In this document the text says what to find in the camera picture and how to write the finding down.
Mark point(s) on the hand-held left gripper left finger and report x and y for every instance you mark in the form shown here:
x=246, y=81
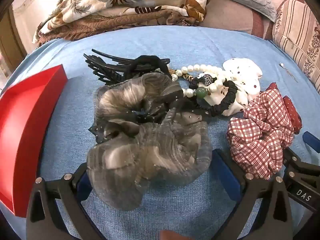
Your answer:
x=83, y=190

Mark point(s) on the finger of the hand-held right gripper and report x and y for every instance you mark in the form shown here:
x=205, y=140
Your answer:
x=300, y=163
x=312, y=141

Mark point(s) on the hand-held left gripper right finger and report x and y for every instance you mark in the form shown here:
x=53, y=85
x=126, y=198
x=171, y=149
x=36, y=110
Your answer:
x=225, y=172

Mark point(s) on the dark red dotted scrunchie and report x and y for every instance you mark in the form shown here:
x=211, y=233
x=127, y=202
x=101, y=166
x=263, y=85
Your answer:
x=292, y=112

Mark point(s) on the red plaid scrunchie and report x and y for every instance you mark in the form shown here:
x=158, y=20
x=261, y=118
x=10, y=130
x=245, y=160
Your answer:
x=257, y=135

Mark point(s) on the thin black scrunchie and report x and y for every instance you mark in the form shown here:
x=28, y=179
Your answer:
x=228, y=102

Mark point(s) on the grey organza scrunchie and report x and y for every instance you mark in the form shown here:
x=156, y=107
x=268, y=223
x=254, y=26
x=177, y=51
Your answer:
x=155, y=155

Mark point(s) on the red box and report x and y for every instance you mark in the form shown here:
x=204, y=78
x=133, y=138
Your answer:
x=22, y=120

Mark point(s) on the white polka dot scrunchie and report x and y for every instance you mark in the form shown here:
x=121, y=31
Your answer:
x=245, y=72

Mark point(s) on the grey and black mesh scrunchie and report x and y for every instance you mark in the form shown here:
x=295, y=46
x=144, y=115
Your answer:
x=125, y=97

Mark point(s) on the black claw hair clip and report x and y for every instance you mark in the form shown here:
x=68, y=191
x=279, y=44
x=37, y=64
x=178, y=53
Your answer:
x=145, y=63

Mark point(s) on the silver hairpin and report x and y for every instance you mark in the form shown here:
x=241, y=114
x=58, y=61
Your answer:
x=282, y=65

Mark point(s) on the striped floral pillow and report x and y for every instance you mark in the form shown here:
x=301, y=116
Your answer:
x=297, y=30

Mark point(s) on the blue bed sheet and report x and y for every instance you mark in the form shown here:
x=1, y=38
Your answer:
x=175, y=45

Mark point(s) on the pink bed sheet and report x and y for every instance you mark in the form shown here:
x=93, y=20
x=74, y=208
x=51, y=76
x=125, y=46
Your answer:
x=225, y=17

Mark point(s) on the brown quilted blanket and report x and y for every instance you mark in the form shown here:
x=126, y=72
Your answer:
x=100, y=27

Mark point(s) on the floral leaf blanket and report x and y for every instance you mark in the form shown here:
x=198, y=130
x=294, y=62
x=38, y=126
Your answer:
x=112, y=2

